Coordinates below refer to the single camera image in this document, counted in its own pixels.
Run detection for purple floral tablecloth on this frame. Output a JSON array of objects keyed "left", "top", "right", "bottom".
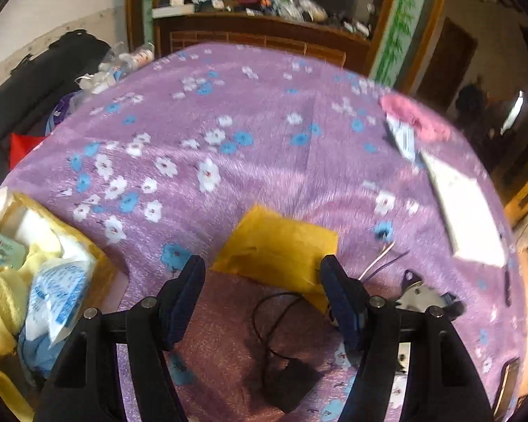
[{"left": 0, "top": 41, "right": 528, "bottom": 422}]

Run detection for black leather sofa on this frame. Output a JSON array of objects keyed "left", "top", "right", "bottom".
[{"left": 0, "top": 31, "right": 115, "bottom": 212}]

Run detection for thin white purple wires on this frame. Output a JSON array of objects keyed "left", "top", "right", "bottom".
[{"left": 358, "top": 242, "right": 410, "bottom": 282}]

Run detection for clear plastic bag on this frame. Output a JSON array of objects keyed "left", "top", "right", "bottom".
[{"left": 75, "top": 41, "right": 156, "bottom": 95}]

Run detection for wooden cabinet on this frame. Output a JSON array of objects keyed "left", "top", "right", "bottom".
[{"left": 125, "top": 0, "right": 452, "bottom": 93}]

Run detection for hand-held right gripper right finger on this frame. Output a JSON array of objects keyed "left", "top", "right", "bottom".
[{"left": 320, "top": 254, "right": 496, "bottom": 422}]

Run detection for white blue printed bag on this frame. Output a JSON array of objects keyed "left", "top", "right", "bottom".
[{"left": 24, "top": 258, "right": 98, "bottom": 344}]

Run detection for black charger with cable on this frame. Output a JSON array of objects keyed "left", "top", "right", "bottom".
[{"left": 252, "top": 292, "right": 324, "bottom": 414}]

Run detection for black strap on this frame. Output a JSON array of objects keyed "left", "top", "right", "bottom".
[{"left": 10, "top": 53, "right": 35, "bottom": 73}]

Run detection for white towel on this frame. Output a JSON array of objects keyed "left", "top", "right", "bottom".
[{"left": 15, "top": 209, "right": 93, "bottom": 264}]

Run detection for purple bag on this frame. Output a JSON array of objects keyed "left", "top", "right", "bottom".
[{"left": 44, "top": 92, "right": 77, "bottom": 137}]

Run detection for light green packet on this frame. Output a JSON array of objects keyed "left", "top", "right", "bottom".
[{"left": 0, "top": 228, "right": 29, "bottom": 273}]

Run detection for red gift bag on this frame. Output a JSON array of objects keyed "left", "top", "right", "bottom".
[{"left": 10, "top": 133, "right": 47, "bottom": 170}]

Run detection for white black device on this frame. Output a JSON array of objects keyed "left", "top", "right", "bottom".
[{"left": 394, "top": 269, "right": 466, "bottom": 317}]

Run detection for pink cloth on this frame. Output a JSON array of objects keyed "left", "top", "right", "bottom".
[{"left": 379, "top": 94, "right": 454, "bottom": 141}]

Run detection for yellow towel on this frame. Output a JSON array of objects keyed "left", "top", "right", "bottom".
[{"left": 0, "top": 229, "right": 71, "bottom": 422}]

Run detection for flat white box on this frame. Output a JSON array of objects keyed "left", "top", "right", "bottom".
[{"left": 152, "top": 0, "right": 196, "bottom": 18}]

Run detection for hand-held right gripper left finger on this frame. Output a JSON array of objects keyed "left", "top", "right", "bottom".
[{"left": 33, "top": 255, "right": 206, "bottom": 422}]

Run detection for white foam box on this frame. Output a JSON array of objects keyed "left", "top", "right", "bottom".
[{"left": 0, "top": 187, "right": 111, "bottom": 422}]

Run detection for yellow cloth pouch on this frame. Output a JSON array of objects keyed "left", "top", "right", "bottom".
[{"left": 210, "top": 204, "right": 339, "bottom": 313}]

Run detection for cluttered wooden shelf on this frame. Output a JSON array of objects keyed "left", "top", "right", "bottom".
[{"left": 191, "top": 0, "right": 372, "bottom": 36}]

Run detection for blue cloth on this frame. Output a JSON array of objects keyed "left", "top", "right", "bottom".
[{"left": 18, "top": 325, "right": 71, "bottom": 381}]

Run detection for white printed packet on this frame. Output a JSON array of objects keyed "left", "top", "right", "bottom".
[{"left": 385, "top": 116, "right": 419, "bottom": 161}]

